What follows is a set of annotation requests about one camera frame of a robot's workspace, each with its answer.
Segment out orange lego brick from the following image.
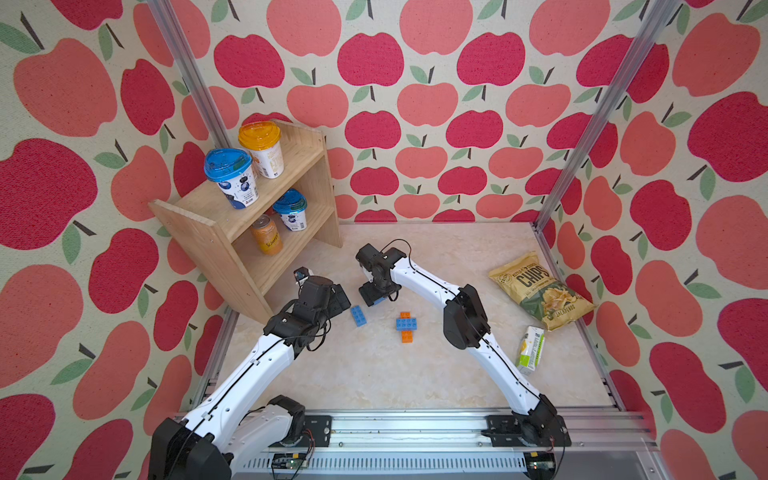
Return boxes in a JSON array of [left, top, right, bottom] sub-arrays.
[[399, 312, 413, 343]]

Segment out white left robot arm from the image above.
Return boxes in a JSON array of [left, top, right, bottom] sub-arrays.
[[148, 275, 351, 479]]

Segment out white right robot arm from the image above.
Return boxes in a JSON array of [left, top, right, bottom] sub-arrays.
[[356, 244, 572, 448]]

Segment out orange drink can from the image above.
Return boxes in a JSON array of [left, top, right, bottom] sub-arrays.
[[250, 214, 283, 256]]

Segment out small blue lid cup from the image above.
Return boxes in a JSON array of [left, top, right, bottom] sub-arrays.
[[273, 188, 308, 232]]

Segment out wooden shelf unit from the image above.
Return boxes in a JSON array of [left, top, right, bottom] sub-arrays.
[[149, 121, 343, 324]]

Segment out yellow chips bag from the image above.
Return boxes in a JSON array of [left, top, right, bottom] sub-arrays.
[[489, 251, 595, 331]]

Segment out blue lid yogurt cup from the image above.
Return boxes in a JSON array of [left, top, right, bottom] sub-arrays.
[[204, 148, 258, 210]]

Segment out orange lid yogurt cup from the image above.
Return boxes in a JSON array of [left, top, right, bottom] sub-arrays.
[[238, 121, 284, 179]]

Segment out green white juice carton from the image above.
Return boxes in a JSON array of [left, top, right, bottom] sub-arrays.
[[517, 326, 545, 375]]

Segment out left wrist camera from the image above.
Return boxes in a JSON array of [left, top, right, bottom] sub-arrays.
[[293, 267, 313, 287]]

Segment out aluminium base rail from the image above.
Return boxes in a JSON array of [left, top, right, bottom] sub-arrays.
[[155, 407, 667, 480]]

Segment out left aluminium frame post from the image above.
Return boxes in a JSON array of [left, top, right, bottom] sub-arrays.
[[148, 0, 232, 148]]

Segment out aluminium frame post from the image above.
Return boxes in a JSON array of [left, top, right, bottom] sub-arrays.
[[533, 0, 682, 232], [148, 0, 232, 148]]

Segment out right aluminium frame post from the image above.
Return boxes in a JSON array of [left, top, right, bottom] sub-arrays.
[[533, 0, 682, 232]]

